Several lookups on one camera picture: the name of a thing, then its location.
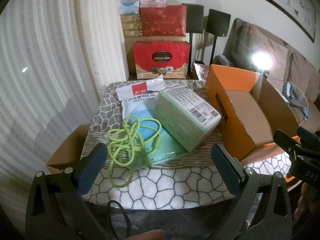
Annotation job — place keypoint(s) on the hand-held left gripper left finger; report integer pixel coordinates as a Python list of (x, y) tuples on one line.
[(92, 170)]

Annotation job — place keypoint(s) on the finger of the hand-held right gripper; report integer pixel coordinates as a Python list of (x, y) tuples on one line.
[(285, 140), (310, 135)]

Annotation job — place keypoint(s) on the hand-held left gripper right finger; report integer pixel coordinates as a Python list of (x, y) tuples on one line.
[(225, 172)]

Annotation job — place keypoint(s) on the teal dotted packet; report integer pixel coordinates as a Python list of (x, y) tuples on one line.
[(167, 152)]

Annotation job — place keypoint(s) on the orange cardboard box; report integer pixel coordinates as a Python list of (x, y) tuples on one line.
[(222, 105)]

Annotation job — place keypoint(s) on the green tissue pack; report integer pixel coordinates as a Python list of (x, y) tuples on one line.
[(180, 115)]

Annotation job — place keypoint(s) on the white face mask packet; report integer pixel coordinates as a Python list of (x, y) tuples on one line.
[(140, 92)]

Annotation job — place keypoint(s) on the person's left hand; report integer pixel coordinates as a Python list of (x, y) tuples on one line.
[(145, 235)]

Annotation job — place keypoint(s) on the brown cardboard box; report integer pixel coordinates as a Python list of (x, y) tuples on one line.
[(67, 150)]

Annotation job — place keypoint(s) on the blue handheld tool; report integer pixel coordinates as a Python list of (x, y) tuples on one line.
[(290, 92)]

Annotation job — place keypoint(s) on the brown sofa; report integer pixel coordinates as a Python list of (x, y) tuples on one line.
[(282, 92)]

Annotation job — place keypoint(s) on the brown sofa cushion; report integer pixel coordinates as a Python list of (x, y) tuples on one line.
[(265, 42), (302, 75)]

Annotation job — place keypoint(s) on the grey white patterned blanket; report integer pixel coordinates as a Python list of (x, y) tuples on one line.
[(162, 185)]

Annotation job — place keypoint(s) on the bright portable lamp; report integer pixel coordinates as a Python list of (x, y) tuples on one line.
[(260, 61)]

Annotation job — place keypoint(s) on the dark wooden stand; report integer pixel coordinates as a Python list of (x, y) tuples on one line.
[(225, 60)]

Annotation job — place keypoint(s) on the silver foil bag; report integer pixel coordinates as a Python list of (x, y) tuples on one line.
[(201, 71)]

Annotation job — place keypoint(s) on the white sheer curtain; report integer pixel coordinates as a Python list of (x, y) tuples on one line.
[(45, 67)]

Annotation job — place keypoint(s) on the black speaker stand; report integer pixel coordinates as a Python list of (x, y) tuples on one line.
[(191, 52), (214, 50)]

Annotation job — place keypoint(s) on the red chocolate gift bag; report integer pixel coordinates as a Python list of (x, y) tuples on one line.
[(150, 52)]

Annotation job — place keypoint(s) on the black speaker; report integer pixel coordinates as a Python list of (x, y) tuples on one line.
[(218, 22), (193, 17)]

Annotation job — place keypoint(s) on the gold flat box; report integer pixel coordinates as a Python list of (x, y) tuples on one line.
[(130, 18), (132, 33)]

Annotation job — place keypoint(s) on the stack of brown boxes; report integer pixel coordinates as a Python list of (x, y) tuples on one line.
[(131, 26)]

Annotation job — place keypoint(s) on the red floral gift box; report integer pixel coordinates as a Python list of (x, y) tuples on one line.
[(162, 20)]

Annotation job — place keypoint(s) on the blue white tissue pack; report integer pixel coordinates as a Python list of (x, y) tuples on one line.
[(128, 7)]

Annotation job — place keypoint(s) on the pink tissue pack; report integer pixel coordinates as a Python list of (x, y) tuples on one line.
[(152, 2)]

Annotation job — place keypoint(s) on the framed wall painting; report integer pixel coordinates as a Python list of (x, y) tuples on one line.
[(282, 0)]

